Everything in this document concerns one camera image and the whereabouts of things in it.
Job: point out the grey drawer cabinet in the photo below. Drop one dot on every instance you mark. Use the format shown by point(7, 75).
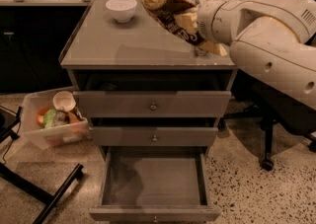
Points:
point(100, 44)

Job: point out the black metal stand legs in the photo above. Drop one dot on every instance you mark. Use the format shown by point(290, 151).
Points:
point(8, 120)

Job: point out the orange fruit in bin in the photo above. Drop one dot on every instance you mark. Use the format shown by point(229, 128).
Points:
point(40, 115)

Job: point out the grey top drawer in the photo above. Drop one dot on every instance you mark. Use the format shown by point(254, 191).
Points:
point(152, 94)

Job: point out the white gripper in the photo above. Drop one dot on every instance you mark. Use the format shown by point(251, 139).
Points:
point(207, 21)

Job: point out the crushed silver soda can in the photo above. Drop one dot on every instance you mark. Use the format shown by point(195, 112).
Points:
point(200, 51)

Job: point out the black office chair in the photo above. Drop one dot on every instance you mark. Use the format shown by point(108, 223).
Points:
point(272, 107)

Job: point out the grey bottom drawer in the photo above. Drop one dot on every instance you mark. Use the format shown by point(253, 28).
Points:
point(154, 184)

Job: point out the clear plastic storage bin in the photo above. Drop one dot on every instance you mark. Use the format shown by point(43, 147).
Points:
point(69, 126)

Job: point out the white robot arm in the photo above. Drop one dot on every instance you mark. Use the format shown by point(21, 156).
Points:
point(267, 39)

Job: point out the white bowl in bin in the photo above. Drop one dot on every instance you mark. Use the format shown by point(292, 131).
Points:
point(64, 101)

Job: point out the green item in bin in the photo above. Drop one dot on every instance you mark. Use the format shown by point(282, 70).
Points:
point(49, 118)

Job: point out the white ceramic bowl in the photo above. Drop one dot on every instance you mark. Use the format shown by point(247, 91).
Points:
point(122, 10)

